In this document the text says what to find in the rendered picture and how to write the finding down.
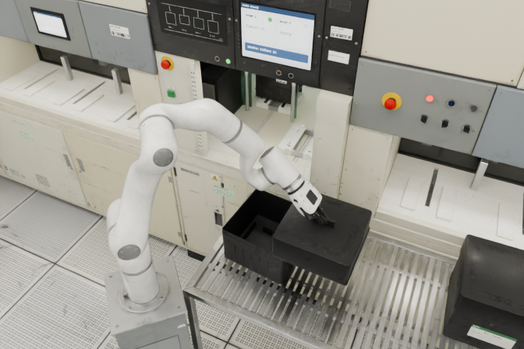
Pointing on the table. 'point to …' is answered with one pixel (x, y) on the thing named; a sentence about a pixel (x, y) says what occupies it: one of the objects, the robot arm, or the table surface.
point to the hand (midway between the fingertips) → (321, 217)
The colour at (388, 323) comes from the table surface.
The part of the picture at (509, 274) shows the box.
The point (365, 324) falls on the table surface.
